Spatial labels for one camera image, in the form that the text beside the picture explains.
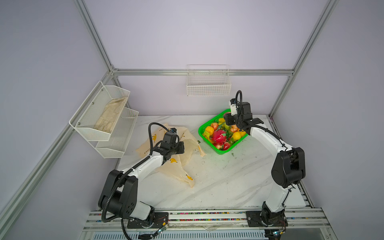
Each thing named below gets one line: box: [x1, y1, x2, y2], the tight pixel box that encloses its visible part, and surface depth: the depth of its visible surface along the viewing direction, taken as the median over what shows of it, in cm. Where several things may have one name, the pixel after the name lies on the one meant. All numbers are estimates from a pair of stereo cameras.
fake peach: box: [211, 122, 219, 131], surface depth 103 cm
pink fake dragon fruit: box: [213, 129, 227, 145], surface depth 95 cm
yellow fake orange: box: [205, 126, 215, 136], surface depth 100 cm
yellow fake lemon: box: [232, 131, 241, 141], surface depth 98 cm
